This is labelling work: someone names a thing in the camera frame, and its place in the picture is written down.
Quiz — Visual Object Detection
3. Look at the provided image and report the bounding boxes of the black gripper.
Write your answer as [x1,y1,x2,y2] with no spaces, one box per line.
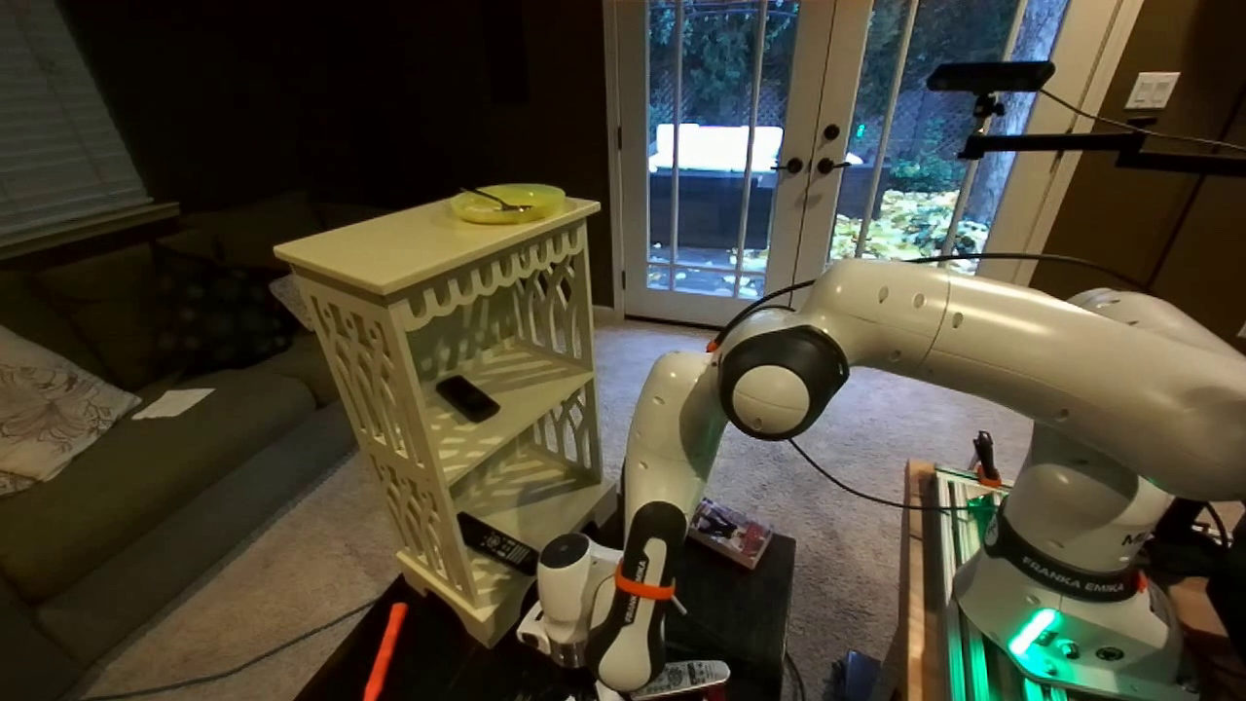
[513,602,587,672]

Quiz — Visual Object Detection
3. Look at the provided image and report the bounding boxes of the long black remote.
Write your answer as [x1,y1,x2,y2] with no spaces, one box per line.
[457,508,544,581]

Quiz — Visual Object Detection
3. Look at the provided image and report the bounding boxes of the white remote control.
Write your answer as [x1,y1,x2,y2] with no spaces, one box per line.
[658,652,737,701]

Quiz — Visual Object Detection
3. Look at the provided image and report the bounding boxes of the black coffee table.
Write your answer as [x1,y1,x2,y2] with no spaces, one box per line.
[296,501,798,701]

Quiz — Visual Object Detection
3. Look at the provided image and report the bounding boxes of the small black remote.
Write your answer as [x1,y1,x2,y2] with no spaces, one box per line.
[431,375,502,425]

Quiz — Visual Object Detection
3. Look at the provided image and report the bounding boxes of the dark blue bin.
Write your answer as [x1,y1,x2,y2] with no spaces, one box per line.
[820,646,888,701]

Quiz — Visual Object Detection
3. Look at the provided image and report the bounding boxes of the wooden robot mounting platform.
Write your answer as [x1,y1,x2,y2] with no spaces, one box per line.
[898,456,1246,701]

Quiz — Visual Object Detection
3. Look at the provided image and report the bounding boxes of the white lattice shelf unit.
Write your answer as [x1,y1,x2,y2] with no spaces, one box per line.
[268,189,619,650]

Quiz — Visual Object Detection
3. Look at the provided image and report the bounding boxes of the yellow-green plate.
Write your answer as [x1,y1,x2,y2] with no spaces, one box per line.
[449,180,574,228]

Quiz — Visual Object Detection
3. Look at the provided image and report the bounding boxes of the olive grey sofa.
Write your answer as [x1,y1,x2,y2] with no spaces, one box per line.
[0,189,361,701]

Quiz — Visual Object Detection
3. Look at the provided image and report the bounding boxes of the white paper sheet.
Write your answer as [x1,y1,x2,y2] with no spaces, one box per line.
[130,385,217,425]

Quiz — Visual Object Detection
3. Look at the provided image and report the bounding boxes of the dark dotted pillow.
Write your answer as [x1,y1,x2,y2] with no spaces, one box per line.
[151,250,305,382]

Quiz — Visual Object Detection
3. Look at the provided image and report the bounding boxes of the white French door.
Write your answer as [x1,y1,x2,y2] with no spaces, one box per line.
[599,0,1145,333]

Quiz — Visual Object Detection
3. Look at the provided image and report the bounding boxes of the light patterned pillow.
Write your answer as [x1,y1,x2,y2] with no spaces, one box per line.
[0,324,143,497]

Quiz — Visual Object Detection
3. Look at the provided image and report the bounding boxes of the white window blinds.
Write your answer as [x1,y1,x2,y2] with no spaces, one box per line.
[0,0,157,253]

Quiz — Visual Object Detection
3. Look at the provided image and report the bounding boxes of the orange arm strap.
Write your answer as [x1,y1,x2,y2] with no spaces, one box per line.
[612,569,684,606]

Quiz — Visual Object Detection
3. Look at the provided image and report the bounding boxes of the grey floor cable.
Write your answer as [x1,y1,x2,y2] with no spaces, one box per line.
[73,594,382,701]

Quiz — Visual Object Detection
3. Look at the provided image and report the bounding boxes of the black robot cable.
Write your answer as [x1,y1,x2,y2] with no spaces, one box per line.
[704,246,1045,519]

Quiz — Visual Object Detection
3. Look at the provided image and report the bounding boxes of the red handled clamp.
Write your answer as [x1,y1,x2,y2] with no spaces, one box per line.
[971,425,1006,493]

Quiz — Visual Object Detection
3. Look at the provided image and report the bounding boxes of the black stand camera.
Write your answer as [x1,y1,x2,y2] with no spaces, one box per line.
[924,58,1059,97]

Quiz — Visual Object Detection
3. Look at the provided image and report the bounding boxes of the black camera stand boom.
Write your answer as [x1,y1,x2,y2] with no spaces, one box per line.
[955,89,1246,180]

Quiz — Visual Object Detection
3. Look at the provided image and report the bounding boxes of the white light switch plate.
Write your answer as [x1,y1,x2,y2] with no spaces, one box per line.
[1123,67,1184,114]

